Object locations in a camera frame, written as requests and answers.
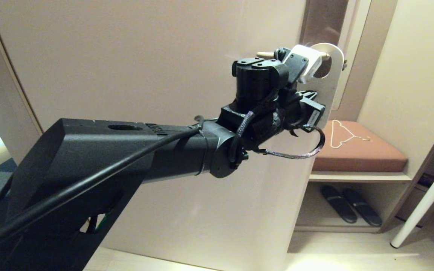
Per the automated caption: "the brown metal lock plate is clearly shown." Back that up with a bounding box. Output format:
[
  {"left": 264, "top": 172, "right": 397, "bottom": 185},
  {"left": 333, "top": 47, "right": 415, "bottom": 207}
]
[{"left": 300, "top": 0, "right": 349, "bottom": 46}]

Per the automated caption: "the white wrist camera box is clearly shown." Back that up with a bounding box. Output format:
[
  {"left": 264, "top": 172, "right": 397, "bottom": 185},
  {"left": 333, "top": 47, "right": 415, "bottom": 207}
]
[{"left": 283, "top": 44, "right": 322, "bottom": 84}]

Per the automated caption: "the beige room door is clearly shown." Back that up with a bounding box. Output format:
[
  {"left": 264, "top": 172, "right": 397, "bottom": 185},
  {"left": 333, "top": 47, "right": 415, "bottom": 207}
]
[{"left": 0, "top": 0, "right": 350, "bottom": 271}]

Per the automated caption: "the black slipper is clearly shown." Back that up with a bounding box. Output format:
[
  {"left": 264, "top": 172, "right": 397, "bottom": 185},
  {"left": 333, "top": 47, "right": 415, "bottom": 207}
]
[
  {"left": 321, "top": 186, "right": 358, "bottom": 224},
  {"left": 342, "top": 188, "right": 382, "bottom": 228}
]

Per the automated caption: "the blue do-not-disturb door hanger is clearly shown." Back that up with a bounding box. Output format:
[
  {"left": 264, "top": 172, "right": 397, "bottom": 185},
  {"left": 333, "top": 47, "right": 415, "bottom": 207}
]
[{"left": 307, "top": 43, "right": 344, "bottom": 128}]

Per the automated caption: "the brass lever door handle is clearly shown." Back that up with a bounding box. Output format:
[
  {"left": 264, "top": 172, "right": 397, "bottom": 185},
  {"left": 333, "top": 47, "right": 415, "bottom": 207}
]
[{"left": 257, "top": 52, "right": 331, "bottom": 60}]

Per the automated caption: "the black smooth arm cable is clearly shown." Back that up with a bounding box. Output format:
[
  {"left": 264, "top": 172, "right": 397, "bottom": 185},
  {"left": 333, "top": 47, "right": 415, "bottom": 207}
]
[{"left": 0, "top": 126, "right": 202, "bottom": 253}]

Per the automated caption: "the white table leg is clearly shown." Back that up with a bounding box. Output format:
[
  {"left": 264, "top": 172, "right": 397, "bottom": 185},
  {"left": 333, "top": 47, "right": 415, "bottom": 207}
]
[{"left": 390, "top": 126, "right": 434, "bottom": 250}]

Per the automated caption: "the black braided sleeve cable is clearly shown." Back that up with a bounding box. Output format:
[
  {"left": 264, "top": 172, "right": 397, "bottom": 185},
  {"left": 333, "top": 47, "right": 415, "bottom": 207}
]
[{"left": 228, "top": 109, "right": 326, "bottom": 159}]

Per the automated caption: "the brown seat cushion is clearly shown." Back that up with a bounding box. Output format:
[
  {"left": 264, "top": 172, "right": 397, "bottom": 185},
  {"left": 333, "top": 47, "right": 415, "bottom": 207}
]
[{"left": 313, "top": 120, "right": 408, "bottom": 174}]

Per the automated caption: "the white wire clothes hanger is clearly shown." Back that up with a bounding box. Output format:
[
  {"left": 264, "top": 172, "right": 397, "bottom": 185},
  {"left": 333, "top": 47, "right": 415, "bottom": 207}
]
[{"left": 330, "top": 120, "right": 370, "bottom": 150}]

